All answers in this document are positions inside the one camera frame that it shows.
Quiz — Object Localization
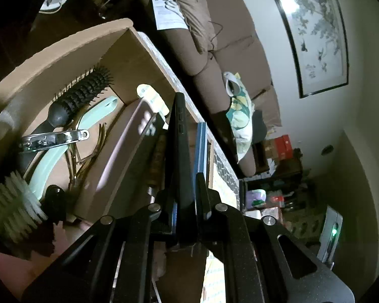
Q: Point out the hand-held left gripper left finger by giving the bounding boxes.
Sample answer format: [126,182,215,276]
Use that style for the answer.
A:
[22,189,178,303]

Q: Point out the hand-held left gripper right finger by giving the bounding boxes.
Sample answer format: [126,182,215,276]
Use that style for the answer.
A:
[196,173,356,303]

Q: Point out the black wave print phone case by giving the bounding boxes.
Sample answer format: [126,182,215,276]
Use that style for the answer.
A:
[164,92,198,253]

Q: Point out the black hair clip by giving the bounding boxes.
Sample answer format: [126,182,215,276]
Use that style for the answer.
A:
[39,185,67,221]

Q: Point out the cardboard box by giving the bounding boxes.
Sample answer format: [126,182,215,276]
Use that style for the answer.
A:
[0,18,215,259]

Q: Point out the grey patterned mat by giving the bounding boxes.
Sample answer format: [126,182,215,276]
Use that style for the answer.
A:
[213,142,241,209]

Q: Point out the purple box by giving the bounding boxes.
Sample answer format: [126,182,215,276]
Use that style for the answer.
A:
[246,189,267,209]

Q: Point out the yellow plaid cloth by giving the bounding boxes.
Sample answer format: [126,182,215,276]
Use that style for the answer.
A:
[202,170,241,303]

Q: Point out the floral pillow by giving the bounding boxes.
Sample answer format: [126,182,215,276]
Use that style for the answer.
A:
[223,71,256,165]

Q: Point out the black cloth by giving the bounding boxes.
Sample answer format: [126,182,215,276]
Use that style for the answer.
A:
[251,109,269,142]

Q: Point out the red box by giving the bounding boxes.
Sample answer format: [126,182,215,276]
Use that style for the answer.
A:
[273,135,294,161]

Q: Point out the gold hair clip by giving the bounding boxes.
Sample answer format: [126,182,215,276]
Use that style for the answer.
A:
[65,123,108,193]

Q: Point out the pale yellow tube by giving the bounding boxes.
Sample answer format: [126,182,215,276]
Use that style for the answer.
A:
[136,84,171,117]

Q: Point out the mint green bristle brush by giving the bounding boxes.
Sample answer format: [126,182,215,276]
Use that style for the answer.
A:
[0,95,119,239]

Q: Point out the white air purifier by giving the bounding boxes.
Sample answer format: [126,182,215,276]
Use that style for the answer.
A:
[316,205,343,264]

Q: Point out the silver nail clipper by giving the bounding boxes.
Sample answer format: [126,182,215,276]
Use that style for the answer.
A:
[19,128,90,152]

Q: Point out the brown sofa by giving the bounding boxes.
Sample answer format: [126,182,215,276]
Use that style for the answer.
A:
[139,0,281,177]

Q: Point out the black hairbrush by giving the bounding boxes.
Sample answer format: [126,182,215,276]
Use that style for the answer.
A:
[17,66,114,171]

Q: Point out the tan cushion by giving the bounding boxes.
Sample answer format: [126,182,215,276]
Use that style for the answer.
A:
[171,0,217,54]

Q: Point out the printed paper sheet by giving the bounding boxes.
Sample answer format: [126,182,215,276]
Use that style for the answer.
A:
[150,0,188,30]

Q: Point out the framed ink painting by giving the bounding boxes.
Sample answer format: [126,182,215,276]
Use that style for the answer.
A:
[260,0,349,99]

